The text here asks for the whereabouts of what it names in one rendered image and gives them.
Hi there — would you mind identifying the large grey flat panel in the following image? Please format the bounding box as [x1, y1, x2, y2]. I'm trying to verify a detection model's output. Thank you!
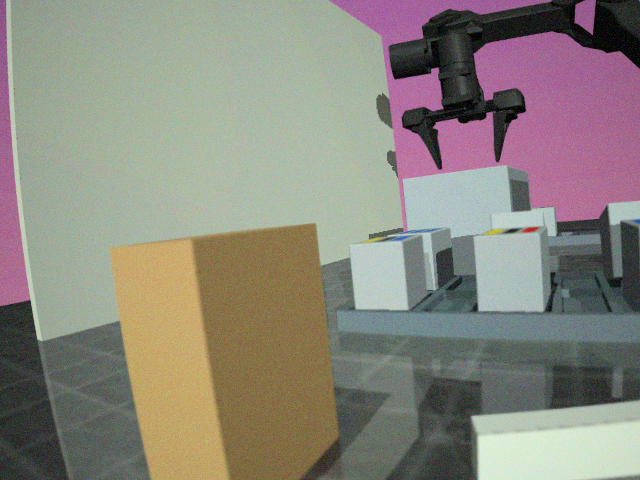
[6, 0, 403, 341]

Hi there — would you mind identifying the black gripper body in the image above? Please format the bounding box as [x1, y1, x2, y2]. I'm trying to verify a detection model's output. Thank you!
[402, 62, 527, 130]

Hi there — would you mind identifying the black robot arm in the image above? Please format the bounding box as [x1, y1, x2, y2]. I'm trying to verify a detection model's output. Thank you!
[388, 0, 640, 79]

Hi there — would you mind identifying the tan rectangular block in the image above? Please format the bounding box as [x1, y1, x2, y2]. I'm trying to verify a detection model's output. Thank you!
[110, 223, 339, 480]

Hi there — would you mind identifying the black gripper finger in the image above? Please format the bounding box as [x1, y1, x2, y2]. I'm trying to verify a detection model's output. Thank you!
[411, 125, 442, 170]
[493, 110, 518, 162]

